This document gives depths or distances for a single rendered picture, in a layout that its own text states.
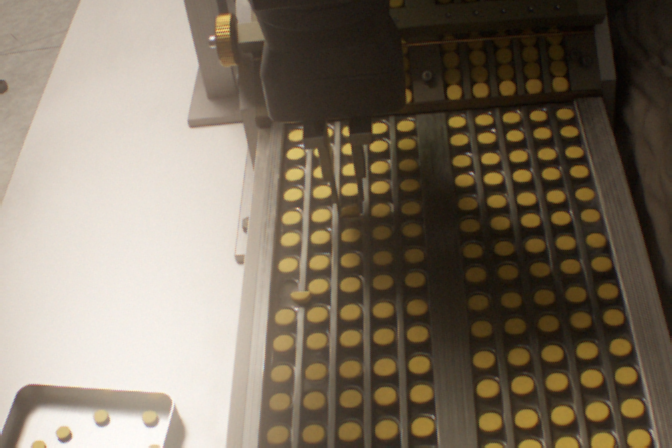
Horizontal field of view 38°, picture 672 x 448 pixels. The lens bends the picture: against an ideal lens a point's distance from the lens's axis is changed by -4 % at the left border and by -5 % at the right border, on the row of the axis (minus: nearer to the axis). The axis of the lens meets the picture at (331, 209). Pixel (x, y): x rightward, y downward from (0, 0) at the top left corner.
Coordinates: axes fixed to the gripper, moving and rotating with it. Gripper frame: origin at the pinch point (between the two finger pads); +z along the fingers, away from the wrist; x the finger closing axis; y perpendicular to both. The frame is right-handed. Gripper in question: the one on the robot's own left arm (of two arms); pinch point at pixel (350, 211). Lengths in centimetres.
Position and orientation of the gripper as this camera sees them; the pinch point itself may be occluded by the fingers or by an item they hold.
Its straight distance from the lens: 58.6
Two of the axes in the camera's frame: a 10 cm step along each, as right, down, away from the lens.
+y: 0.2, -6.8, 7.4
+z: 1.2, 7.3, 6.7
